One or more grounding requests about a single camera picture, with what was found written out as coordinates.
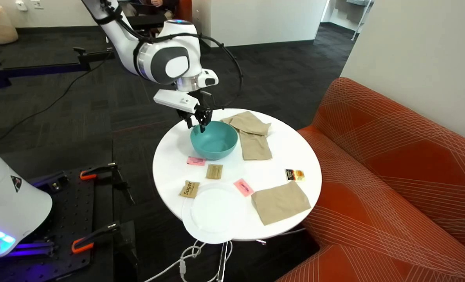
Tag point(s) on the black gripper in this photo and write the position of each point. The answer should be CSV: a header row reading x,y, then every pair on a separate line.
x,y
204,102

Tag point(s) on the blue bowl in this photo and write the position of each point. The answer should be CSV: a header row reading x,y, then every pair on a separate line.
x,y
216,143

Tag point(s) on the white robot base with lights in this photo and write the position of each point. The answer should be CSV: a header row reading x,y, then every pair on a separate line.
x,y
6,204

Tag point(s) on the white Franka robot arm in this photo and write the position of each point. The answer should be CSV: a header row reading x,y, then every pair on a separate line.
x,y
153,52

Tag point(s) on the pink packet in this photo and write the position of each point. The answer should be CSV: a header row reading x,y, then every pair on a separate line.
x,y
243,187
196,162

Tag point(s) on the folded brown napkin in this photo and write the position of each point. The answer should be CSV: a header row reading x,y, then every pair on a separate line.
x,y
249,124

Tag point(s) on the small brown packet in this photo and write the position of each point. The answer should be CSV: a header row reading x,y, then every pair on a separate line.
x,y
189,190
215,171

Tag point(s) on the white plate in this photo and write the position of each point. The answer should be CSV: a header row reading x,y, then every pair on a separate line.
x,y
216,215

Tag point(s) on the large flat brown napkin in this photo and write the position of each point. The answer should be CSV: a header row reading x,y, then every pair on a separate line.
x,y
280,202

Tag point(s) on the black floor stand bar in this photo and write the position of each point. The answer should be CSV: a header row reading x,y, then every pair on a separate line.
x,y
44,69

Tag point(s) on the black robot stand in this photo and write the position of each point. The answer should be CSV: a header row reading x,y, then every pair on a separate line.
x,y
103,260

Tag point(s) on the orange patterned corner sofa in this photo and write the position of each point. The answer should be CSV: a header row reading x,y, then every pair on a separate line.
x,y
398,172

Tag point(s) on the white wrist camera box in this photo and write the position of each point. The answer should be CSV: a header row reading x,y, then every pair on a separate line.
x,y
174,99

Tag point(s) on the white wall outlet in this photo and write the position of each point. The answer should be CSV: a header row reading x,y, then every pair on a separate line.
x,y
20,5
36,3

